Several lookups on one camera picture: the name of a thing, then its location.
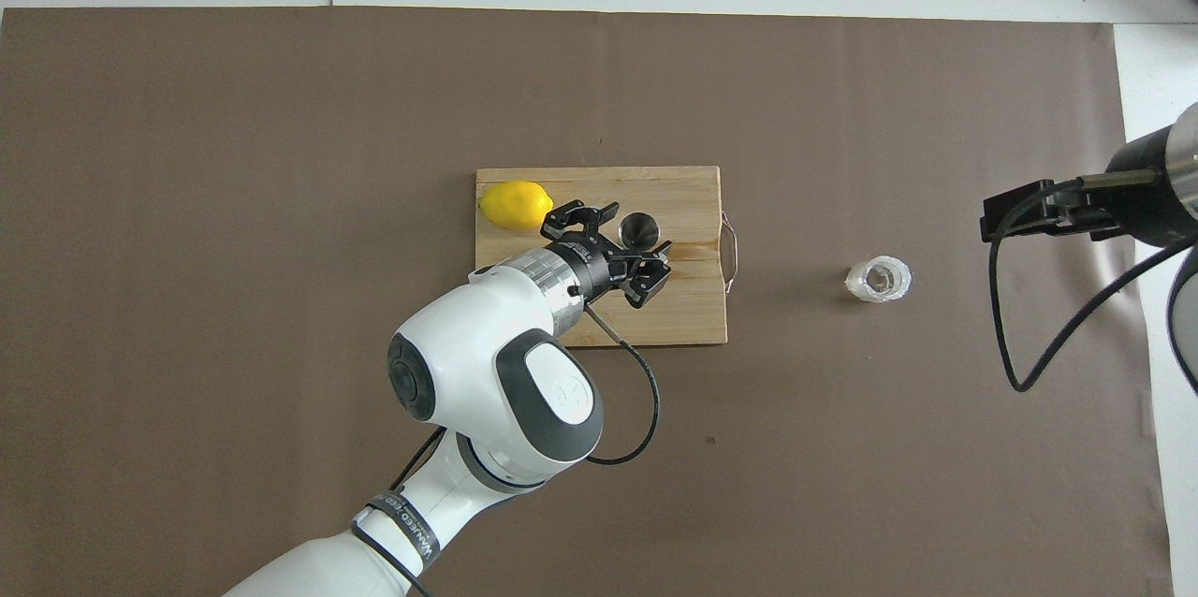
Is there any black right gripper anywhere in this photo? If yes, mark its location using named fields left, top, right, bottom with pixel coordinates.
left=980, top=124, right=1198, bottom=248

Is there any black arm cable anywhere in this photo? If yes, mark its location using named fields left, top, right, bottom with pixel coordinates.
left=356, top=302, right=662, bottom=597
left=987, top=168, right=1198, bottom=392

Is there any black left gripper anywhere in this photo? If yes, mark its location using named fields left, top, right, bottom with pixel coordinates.
left=540, top=199, right=674, bottom=310

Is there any clear plastic cup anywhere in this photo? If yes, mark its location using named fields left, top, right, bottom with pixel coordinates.
left=844, top=255, right=913, bottom=305

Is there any yellow lemon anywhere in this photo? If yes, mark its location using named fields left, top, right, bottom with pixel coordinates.
left=478, top=182, right=555, bottom=231

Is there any brown paper table mat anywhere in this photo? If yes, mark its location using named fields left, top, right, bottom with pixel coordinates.
left=0, top=6, right=1176, bottom=597

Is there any steel jigger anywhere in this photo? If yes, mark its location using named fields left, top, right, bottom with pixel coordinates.
left=618, top=211, right=661, bottom=247

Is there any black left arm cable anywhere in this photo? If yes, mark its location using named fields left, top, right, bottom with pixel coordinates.
left=356, top=302, right=662, bottom=597

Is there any wooden cutting board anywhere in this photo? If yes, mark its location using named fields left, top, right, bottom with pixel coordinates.
left=475, top=166, right=742, bottom=348

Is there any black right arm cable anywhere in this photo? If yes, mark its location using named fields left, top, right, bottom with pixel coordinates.
left=987, top=168, right=1198, bottom=392

